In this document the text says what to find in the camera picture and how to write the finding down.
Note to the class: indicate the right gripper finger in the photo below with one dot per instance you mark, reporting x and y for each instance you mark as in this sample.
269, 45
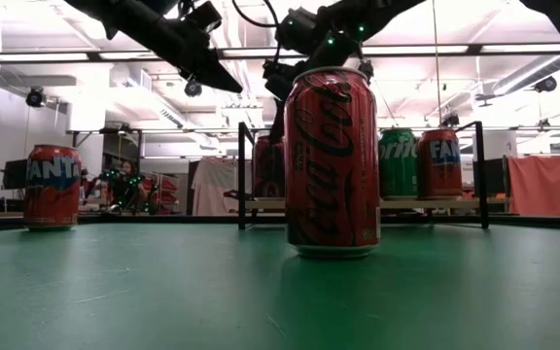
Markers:
277, 121

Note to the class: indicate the green table mat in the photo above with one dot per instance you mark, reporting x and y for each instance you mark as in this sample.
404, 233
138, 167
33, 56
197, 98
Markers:
280, 311

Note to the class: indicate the wooden shelf black frame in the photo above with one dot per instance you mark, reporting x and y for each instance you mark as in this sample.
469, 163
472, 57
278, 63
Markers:
455, 204

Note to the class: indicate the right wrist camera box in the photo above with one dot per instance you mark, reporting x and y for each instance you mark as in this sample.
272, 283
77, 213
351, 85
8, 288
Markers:
297, 29

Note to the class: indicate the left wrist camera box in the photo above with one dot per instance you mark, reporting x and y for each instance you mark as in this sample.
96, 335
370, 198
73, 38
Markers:
204, 15

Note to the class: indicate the red Fanta strawberry can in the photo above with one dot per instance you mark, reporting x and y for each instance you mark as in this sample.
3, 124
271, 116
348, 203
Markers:
439, 170
51, 194

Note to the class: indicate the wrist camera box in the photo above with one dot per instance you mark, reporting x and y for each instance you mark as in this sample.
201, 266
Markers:
204, 15
297, 29

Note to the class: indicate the black monitor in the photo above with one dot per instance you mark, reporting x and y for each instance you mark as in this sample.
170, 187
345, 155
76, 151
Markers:
15, 175
491, 175

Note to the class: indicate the red storage bins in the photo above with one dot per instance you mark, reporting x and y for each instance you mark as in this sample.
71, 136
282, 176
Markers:
165, 189

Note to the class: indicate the person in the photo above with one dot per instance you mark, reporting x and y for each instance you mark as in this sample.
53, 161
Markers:
127, 177

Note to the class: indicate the red Coca-Cola Zero can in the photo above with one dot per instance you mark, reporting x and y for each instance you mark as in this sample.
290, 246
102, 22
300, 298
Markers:
331, 160
268, 170

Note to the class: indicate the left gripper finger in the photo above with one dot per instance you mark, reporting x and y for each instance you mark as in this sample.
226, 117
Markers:
217, 75

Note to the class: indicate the background robot arms green lights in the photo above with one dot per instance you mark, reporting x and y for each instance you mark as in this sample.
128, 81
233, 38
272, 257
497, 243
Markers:
115, 194

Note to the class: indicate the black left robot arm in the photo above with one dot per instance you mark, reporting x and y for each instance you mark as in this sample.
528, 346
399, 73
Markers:
129, 17

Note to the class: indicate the black ceiling camera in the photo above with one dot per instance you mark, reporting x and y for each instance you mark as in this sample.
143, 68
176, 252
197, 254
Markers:
193, 89
546, 84
35, 97
450, 120
366, 69

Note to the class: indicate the white cloth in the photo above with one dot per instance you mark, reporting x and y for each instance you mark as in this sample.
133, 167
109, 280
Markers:
212, 185

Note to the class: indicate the black metal rack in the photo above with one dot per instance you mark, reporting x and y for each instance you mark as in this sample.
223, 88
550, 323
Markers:
139, 146

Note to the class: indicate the green Sprite can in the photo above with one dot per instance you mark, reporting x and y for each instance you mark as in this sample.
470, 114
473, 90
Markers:
397, 170

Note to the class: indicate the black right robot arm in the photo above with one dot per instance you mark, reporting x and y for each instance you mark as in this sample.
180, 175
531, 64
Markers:
382, 10

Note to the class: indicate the red cloth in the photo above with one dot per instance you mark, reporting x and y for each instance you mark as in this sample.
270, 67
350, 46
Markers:
547, 185

